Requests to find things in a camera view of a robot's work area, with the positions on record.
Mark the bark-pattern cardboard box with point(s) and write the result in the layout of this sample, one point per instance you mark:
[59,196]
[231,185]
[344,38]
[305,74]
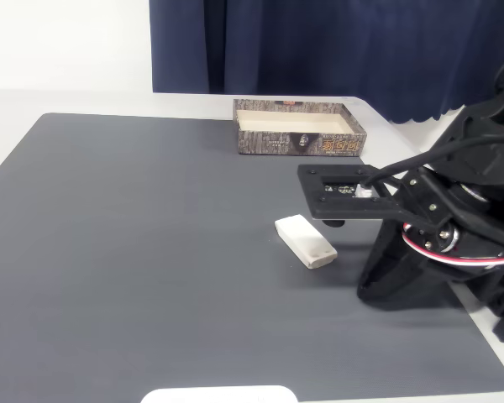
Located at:
[277,142]

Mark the white rounded device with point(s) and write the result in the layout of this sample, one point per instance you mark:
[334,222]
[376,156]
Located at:
[218,395]

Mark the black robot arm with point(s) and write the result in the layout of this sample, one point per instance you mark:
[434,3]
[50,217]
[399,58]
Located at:
[474,126]

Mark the white eraser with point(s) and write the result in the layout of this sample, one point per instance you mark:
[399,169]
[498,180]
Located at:
[302,239]

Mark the navy blue curtain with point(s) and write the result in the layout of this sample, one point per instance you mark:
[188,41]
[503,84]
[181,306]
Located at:
[319,42]

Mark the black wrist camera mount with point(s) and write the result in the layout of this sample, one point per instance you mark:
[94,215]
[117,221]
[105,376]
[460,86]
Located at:
[340,207]

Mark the grey table mat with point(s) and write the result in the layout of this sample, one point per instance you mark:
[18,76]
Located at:
[109,252]

